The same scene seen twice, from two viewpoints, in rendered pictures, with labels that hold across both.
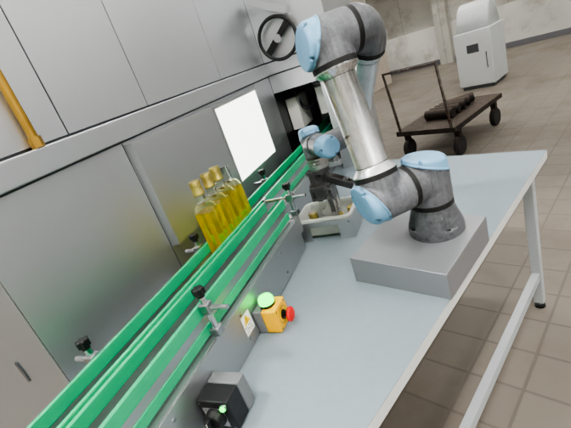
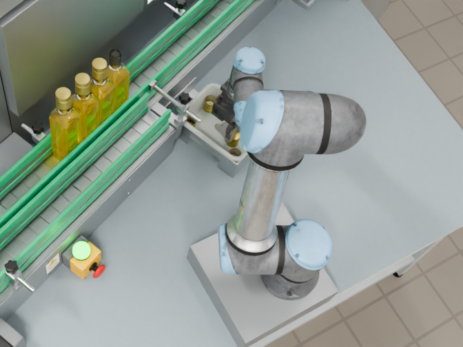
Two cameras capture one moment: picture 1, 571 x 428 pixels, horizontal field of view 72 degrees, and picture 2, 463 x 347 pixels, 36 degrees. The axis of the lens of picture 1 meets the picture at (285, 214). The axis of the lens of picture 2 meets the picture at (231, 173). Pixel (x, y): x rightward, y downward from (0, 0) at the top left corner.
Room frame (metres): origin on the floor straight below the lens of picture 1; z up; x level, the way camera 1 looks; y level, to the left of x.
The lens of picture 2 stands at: (0.29, -0.08, 2.50)
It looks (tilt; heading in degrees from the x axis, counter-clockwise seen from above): 60 degrees down; 353
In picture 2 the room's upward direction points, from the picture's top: 19 degrees clockwise
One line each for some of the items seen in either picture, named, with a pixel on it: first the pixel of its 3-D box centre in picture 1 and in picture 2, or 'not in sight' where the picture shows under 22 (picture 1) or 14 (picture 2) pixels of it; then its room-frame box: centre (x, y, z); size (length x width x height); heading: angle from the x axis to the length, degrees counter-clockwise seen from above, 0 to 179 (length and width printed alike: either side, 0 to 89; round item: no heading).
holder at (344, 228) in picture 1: (323, 221); (214, 124); (1.39, -0.13, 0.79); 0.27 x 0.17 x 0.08; 63
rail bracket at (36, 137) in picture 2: (195, 253); (33, 135); (1.14, 0.31, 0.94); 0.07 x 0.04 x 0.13; 63
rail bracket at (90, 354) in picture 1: (89, 363); not in sight; (0.74, 0.52, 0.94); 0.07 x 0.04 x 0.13; 63
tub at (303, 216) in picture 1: (329, 218); (222, 128); (1.38, -0.15, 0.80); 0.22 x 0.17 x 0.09; 63
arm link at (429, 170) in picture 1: (424, 177); (302, 249); (0.97, -0.39, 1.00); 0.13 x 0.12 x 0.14; 102
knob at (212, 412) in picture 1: (213, 423); not in sight; (0.61, 0.28, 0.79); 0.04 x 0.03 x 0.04; 63
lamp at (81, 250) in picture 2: (265, 300); (81, 250); (0.91, 0.13, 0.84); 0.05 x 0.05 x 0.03
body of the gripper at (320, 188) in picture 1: (322, 183); (233, 103); (1.37, -0.17, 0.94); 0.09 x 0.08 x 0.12; 63
